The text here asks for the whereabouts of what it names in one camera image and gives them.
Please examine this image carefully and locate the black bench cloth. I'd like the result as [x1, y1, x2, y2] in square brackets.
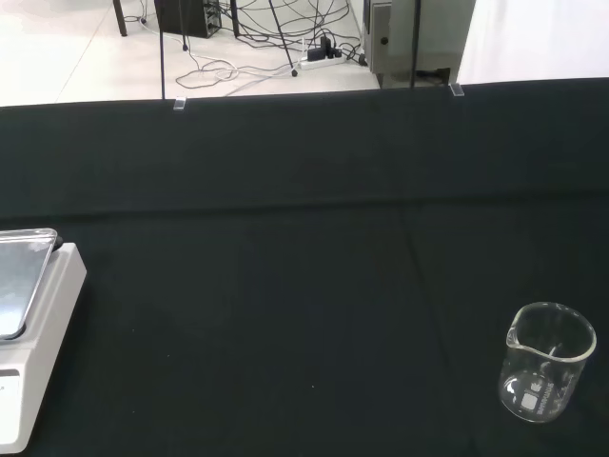
[0, 75, 609, 457]

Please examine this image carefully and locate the white power strip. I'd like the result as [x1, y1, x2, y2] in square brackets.
[299, 50, 344, 71]

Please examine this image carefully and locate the black tripod leg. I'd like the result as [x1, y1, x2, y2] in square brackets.
[267, 0, 301, 78]

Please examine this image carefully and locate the thin black pole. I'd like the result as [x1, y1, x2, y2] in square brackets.
[158, 0, 167, 101]

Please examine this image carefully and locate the grey metal cabinet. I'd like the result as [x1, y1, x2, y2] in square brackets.
[362, 0, 477, 89]

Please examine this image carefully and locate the black computer box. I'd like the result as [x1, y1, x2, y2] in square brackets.
[154, 0, 224, 39]

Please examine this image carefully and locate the white electronic balance steel pan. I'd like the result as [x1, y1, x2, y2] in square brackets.
[0, 228, 88, 456]

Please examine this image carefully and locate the dark table leg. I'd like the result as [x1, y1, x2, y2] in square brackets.
[112, 0, 129, 38]

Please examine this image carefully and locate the white floor cable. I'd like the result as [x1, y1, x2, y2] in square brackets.
[175, 46, 305, 91]

